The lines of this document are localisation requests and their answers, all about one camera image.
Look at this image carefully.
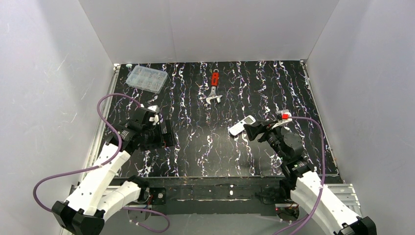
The white air conditioner remote control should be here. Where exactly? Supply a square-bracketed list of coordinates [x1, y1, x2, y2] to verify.
[228, 115, 256, 136]

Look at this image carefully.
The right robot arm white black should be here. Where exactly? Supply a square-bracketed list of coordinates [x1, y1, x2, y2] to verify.
[244, 120, 377, 235]

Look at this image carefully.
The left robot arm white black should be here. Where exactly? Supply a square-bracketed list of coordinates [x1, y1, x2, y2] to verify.
[52, 105, 177, 235]

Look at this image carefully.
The clear plastic screw box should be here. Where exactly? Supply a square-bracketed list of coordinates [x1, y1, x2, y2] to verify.
[126, 65, 168, 94]

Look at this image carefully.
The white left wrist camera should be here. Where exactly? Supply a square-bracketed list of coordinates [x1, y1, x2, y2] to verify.
[139, 105, 160, 126]

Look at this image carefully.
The black front mounting rail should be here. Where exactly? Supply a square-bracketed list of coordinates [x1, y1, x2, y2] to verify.
[118, 175, 341, 216]

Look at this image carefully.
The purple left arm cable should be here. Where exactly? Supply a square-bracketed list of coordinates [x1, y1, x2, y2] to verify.
[32, 93, 171, 234]

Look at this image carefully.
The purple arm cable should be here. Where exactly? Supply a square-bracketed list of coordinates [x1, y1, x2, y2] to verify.
[272, 116, 326, 235]
[32, 93, 171, 234]

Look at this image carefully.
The red handled adjustable wrench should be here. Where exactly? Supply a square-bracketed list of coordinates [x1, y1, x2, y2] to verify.
[206, 69, 222, 105]

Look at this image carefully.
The aluminium table frame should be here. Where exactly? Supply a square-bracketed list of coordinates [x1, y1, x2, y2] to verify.
[60, 63, 369, 235]

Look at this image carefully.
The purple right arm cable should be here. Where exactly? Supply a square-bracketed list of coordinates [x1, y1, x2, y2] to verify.
[272, 116, 326, 235]

